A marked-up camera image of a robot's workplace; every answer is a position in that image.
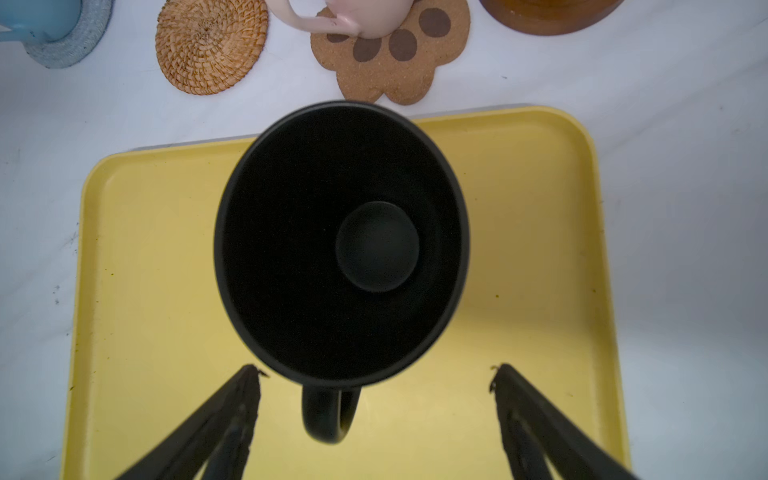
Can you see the black mug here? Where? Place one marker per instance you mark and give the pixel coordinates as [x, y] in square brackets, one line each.
[341, 251]

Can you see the grey-blue woven round coaster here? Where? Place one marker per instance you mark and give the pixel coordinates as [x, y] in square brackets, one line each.
[79, 42]

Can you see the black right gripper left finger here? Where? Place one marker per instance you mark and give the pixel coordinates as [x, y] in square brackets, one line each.
[214, 442]

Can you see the yellow tray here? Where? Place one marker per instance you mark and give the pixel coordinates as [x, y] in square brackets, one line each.
[152, 341]

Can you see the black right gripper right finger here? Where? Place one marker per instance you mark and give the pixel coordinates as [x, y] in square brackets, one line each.
[538, 437]

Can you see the brown paw print coaster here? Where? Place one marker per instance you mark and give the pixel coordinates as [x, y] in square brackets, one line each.
[402, 65]

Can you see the light blue mug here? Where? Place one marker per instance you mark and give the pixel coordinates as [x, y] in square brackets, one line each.
[38, 21]

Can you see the dark brown round coaster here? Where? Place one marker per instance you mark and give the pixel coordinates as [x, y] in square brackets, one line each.
[549, 17]

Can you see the tan rattan round coaster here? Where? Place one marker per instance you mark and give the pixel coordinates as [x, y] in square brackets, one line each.
[207, 46]

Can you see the white mug pink handle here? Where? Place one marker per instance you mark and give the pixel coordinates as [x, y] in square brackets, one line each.
[368, 19]

